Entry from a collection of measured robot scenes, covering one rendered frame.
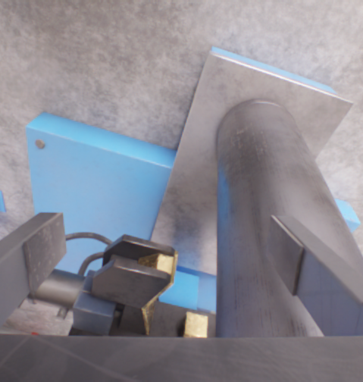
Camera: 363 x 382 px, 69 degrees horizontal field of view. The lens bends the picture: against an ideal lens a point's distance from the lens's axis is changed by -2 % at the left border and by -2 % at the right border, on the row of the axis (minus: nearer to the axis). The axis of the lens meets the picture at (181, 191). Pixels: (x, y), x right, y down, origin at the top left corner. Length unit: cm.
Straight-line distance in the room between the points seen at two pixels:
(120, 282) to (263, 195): 41
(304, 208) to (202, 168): 51
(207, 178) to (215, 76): 32
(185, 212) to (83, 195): 39
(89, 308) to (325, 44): 96
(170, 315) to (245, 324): 66
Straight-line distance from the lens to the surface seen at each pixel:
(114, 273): 66
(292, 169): 48
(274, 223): 16
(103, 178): 101
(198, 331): 91
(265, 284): 33
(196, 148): 83
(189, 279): 132
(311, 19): 91
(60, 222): 17
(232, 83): 76
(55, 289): 85
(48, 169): 109
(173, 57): 90
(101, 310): 80
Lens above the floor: 87
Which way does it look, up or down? 51 degrees down
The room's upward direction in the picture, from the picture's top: 170 degrees counter-clockwise
